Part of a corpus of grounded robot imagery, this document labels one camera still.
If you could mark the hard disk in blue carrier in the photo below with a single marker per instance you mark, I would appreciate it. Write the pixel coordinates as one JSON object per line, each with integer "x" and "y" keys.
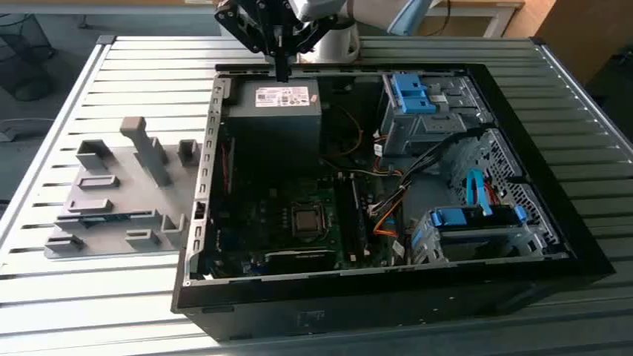
{"x": 458, "y": 217}

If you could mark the CPU socket with silver CPU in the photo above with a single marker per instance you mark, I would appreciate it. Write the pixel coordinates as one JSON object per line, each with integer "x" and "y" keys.
{"x": 307, "y": 220}

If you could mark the blue-green RAM stick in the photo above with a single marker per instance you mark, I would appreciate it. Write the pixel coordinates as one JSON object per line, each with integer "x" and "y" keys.
{"x": 117, "y": 217}

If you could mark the metal disk bay cage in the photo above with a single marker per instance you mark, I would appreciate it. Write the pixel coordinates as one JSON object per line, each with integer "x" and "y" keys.
{"x": 487, "y": 239}

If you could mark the brown wooden cabinet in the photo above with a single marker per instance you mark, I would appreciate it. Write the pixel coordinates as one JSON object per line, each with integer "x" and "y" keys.
{"x": 588, "y": 33}

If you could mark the black open PC case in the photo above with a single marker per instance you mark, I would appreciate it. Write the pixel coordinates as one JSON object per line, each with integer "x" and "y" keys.
{"x": 376, "y": 304}

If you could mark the grey parts rack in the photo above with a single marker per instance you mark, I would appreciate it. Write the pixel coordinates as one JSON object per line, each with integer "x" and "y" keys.
{"x": 123, "y": 185}

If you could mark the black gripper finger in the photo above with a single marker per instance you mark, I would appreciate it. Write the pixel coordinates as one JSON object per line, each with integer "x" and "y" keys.
{"x": 307, "y": 37}
{"x": 247, "y": 33}

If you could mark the blue drive bay latch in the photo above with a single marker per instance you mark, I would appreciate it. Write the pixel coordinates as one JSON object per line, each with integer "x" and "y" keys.
{"x": 414, "y": 98}

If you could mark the green motherboard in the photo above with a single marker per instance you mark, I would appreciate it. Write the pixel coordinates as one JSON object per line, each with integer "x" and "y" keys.
{"x": 262, "y": 226}

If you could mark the grey power supply unit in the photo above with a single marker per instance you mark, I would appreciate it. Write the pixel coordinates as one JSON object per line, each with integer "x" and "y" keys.
{"x": 273, "y": 126}

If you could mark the black graphics card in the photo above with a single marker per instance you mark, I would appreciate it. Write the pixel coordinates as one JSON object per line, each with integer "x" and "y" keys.
{"x": 299, "y": 261}

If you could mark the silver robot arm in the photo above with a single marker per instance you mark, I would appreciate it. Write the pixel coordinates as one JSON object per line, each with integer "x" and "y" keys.
{"x": 336, "y": 44}

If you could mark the metal drive cage with latch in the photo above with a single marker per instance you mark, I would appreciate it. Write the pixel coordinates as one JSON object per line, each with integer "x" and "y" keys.
{"x": 431, "y": 130}

